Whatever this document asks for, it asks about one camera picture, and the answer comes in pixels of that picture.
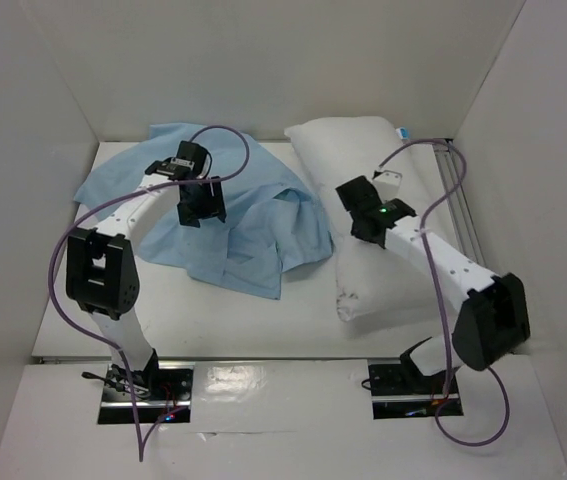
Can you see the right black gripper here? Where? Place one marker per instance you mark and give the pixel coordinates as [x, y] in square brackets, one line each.
[356, 195]

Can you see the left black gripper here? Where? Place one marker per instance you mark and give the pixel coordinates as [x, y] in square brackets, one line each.
[213, 205]

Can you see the light blue pillowcase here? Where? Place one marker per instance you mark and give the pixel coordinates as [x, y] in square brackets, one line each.
[274, 223]

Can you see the white pillow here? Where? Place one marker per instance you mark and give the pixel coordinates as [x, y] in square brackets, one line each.
[371, 283]

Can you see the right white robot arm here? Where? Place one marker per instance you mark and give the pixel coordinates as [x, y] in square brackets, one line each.
[402, 233]

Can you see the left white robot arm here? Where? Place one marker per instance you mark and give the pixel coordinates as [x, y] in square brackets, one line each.
[101, 272]

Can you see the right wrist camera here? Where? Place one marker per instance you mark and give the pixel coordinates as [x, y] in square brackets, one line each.
[387, 182]

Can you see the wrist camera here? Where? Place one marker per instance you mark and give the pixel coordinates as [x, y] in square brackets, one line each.
[387, 182]
[192, 160]

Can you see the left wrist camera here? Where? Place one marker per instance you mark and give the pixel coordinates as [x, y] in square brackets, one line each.
[192, 160]

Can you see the aluminium rail frame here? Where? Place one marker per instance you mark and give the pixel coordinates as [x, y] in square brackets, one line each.
[463, 210]

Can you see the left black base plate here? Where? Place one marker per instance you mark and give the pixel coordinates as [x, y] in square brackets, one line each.
[169, 395]

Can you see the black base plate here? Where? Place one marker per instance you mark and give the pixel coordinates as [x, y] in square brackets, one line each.
[169, 395]
[397, 393]

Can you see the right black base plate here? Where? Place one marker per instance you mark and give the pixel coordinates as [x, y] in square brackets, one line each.
[397, 393]

